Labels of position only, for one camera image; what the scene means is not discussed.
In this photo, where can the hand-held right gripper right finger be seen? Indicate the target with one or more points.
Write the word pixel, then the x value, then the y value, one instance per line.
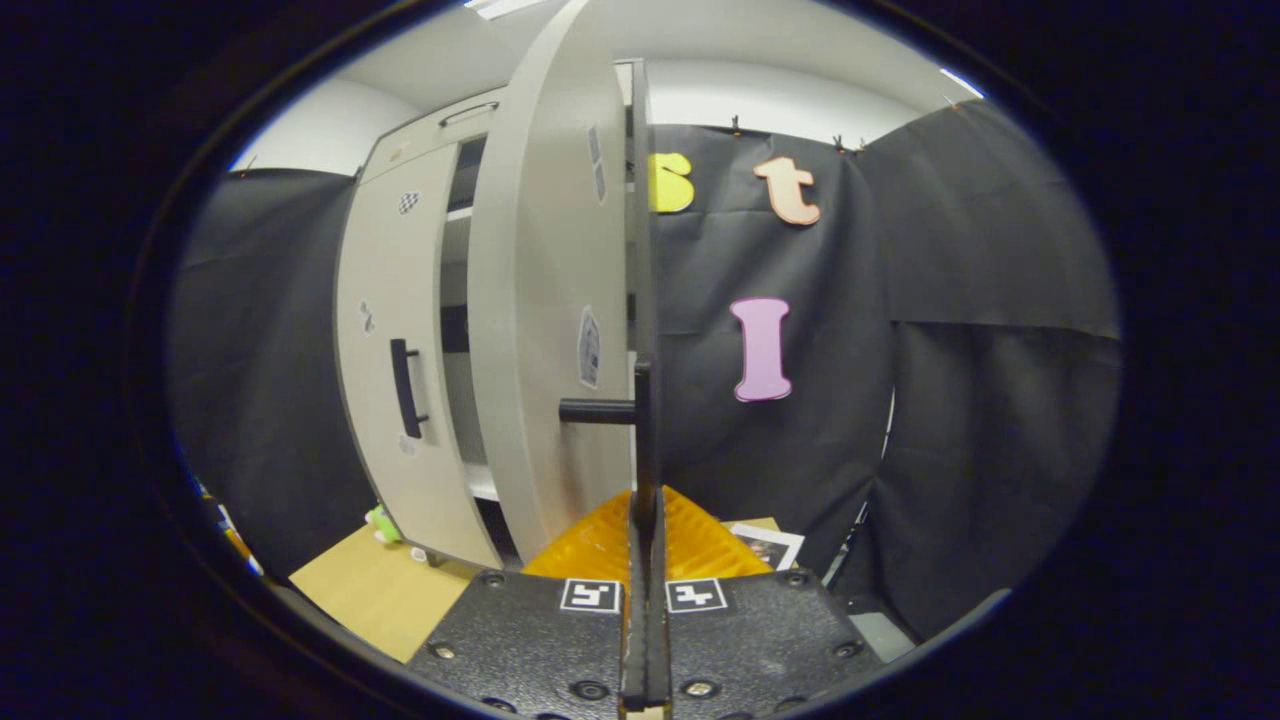
pixel 658 650

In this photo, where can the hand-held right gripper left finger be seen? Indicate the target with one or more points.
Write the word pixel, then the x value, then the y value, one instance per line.
pixel 630 650

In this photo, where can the grey cabinet door cube stickers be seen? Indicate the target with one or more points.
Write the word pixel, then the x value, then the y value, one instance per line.
pixel 540 300

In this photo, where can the grey double-door shoe cabinet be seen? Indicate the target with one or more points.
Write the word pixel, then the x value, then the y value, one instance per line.
pixel 430 135

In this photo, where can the white cabinet shelf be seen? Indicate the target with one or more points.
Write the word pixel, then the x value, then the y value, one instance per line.
pixel 458 213
pixel 482 485

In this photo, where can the printed photo card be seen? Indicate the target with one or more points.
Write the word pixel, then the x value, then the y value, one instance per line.
pixel 770 548

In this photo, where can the pink starfish plush toy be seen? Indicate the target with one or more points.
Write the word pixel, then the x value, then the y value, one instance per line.
pixel 385 525

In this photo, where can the black backdrop cloth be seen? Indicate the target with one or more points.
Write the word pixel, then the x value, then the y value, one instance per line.
pixel 950 400

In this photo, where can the long ceiling light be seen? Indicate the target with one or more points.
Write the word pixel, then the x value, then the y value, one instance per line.
pixel 505 8

